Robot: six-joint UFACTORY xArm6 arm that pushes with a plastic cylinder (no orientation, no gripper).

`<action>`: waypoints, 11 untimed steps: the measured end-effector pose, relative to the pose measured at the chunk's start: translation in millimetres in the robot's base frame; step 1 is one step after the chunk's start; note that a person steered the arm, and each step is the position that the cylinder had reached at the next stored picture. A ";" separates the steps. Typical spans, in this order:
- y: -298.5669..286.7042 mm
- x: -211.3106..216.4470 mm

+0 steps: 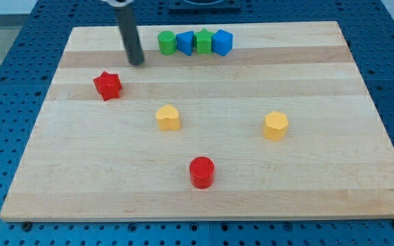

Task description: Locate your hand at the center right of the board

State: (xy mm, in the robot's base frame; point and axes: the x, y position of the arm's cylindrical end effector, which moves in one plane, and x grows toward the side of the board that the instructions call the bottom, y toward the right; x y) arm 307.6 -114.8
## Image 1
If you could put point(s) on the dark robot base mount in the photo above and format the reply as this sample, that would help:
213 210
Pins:
203 5

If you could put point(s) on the green cylinder block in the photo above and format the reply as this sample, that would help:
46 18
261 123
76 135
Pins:
167 42

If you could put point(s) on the blue triangle block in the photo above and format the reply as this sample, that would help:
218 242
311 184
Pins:
184 42

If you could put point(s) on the red star block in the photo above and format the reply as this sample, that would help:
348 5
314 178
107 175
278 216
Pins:
108 85

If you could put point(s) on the yellow hexagon block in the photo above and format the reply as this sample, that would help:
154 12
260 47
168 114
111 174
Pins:
275 126

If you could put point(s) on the light wooden board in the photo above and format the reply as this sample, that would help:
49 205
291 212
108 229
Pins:
93 160

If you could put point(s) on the red cylinder block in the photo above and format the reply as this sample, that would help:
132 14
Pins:
201 170

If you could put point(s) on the green star block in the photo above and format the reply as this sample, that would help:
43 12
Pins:
203 41

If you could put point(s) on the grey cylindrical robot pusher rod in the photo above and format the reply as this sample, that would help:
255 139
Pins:
128 29

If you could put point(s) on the blue cube block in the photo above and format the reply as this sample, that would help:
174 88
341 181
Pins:
222 42

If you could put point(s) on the yellow heart block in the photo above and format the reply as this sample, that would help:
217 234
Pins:
168 118

